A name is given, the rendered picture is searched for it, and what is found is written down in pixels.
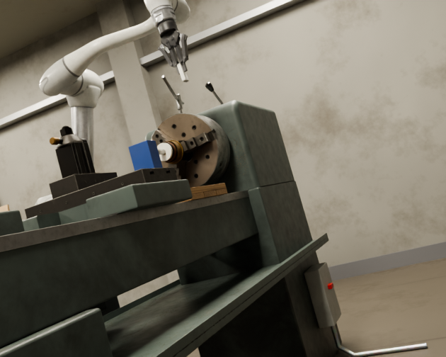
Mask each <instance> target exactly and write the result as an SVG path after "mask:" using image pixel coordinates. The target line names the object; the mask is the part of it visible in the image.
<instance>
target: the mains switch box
mask: <svg viewBox="0 0 446 357"><path fill-rule="evenodd" d="M304 277H305V279H306V282H307V287H308V289H309V294H310V297H311V301H312V304H313V307H314V311H315V314H316V318H317V322H318V324H319V328H324V327H331V331H332V333H333V337H334V340H335V343H336V347H337V349H340V350H341V351H343V352H345V353H346V354H348V355H350V356H352V357H364V356H374V355H379V354H386V353H396V352H401V351H411V350H417V349H427V348H428V347H427V343H424V344H414V345H409V346H399V347H394V348H384V349H379V350H373V351H364V352H359V353H354V352H352V351H350V350H348V349H347V348H345V347H343V346H341V344H340V341H339V338H338V334H337V331H336V326H335V325H336V322H337V321H338V319H339V317H340V316H341V310H340V307H339V304H338V300H337V297H336V292H335V290H334V286H333V283H332V280H331V275H330V273H329V269H328V265H327V263H326V262H324V263H318V264H314V265H312V266H311V267H310V268H309V269H308V270H307V271H305V272H304Z"/></svg>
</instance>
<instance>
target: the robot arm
mask: <svg viewBox="0 0 446 357"><path fill-rule="evenodd" d="M144 3H145V5H146V7H147V9H148V11H149V12H150V14H151V17H150V18H149V19H148V20H147V21H145V22H143V23H141V24H139V25H136V26H133V27H131V28H127V29H124V30H121V31H118V32H115V33H111V34H109V35H105V36H103V37H101V38H98V39H96V40H94V41H92V42H90V43H88V44H86V45H84V46H83V47H81V48H79V49H78V50H76V51H74V52H72V53H70V54H68V55H66V56H65V57H63V58H62V59H60V60H58V61H57V62H55V63H54V64H53V65H52V66H51V67H50V68H49V69H48V70H47V71H46V72H45V73H44V74H43V76H42V78H41V80H40V89H41V91H42V92H43V93H44V94H45V95H47V96H57V95H59V94H61V95H65V96H66V98H67V101H68V104H69V106H70V108H71V115H72V130H73V133H74V134H75V135H77V136H78V137H79V138H82V139H86V141H87V142H88V147H89V150H90V153H91V158H92V161H93V166H94V124H93V109H94V108H95V107H96V106H97V102H98V99H99V98H100V97H101V95H102V93H103V90H104V85H103V81H102V80H101V78H100V77H99V76H98V75H97V74H96V73H94V72H92V71H91V70H88V69H87V67H88V66H89V65H90V64H91V63H92V61H94V60H95V58H97V57H98V56H100V55H102V54H103V53H104V52H107V51H109V50H112V49H114V48H117V47H119V46H121V45H125V44H127V43H130V42H132V41H135V40H138V39H140V38H143V37H145V36H147V35H149V34H151V33H153V32H155V31H157V30H158V31H159V35H160V37H161V46H160V47H158V50H159V51H161V52H162V54H163V56H164V57H165V58H166V61H167V62H168V63H169V65H170V66H171V67H175V68H176V71H177V73H178V74H180V75H181V79H182V81H184V82H188V81H189V79H188V75H187V74H186V72H187V71H188V69H187V67H186V65H185V62H186V61H188V60H189V58H188V46H187V38H188V36H187V35H186V34H184V33H183V34H181V33H180V32H179V31H178V27H177V25H180V24H183V23H185V22H186V21H187V20H188V19H189V18H190V8H189V6H188V5H187V3H186V1H185V0H144ZM180 39H181V45H182V52H183V53H182V52H181V46H180V44H179V42H180ZM164 46H166V47H167V48H168V50H169V52H170V54H171V58H172V59H171V58H170V56H169V54H168V53H167V51H165V49H166V48H165V47H164ZM175 49H176V52H175ZM176 53H177V55H178V58H177V56H176ZM178 59H179V61H180V63H179V62H178ZM49 200H52V194H51V195H47V196H44V197H41V198H39V199H38V201H37V203H36V204H35V205H37V204H40V203H44V202H46V201H49Z"/></svg>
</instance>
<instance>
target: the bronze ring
mask: <svg viewBox="0 0 446 357"><path fill-rule="evenodd" d="M163 143H167V144H169V145H170V146H171V147H172V150H173V154H172V157H171V158H170V159H169V160H168V161H163V162H166V163H169V164H177V163H178V162H179V161H180V160H181V159H182V158H183V146H182V145H181V143H180V142H178V141H176V140H170V141H167V142H163Z"/></svg>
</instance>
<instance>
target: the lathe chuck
mask: <svg viewBox="0 0 446 357"><path fill-rule="evenodd" d="M158 129H160V130H161V131H163V132H164V133H166V134H167V135H168V136H169V137H171V138H172V139H173V140H176V141H178V142H182V141H186V140H189V139H190V138H192V137H197V136H198V135H200V134H202V133H204V132H211V131H214V132H215V134H216V136H217V139H216V140H214V141H212V142H210V143H208V144H207V145H205V146H203V147H201V148H199V149H197V150H195V151H194V152H193V156H192V159H191V160H190V161H189V162H187V163H186V174H185V179H188V182H189V185H190V188H192V187H198V186H208V185H210V184H212V183H214V182H215V181H216V180H217V179H218V177H219V176H220V174H221V173H222V171H223V169H224V166H225V164H226V160H227V144H226V141H225V138H224V135H223V134H222V131H221V130H220V129H219V127H218V126H217V125H216V124H215V123H214V122H212V121H211V120H210V119H208V118H206V117H204V116H201V115H194V114H189V113H179V114H175V115H172V116H170V117H168V118H167V119H165V120H164V121H163V122H162V123H161V124H160V125H159V126H158ZM221 161H222V166H221V168H220V169H219V164H220V162H221ZM161 163H162V166H163V168H167V167H168V163H166V162H164V161H161Z"/></svg>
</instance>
